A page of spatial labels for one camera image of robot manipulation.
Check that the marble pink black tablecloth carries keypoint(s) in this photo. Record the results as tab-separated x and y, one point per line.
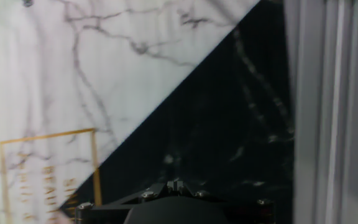
104	77

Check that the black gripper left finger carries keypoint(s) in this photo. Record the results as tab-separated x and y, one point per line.
120	203

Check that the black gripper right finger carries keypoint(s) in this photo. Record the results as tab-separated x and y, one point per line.
244	208

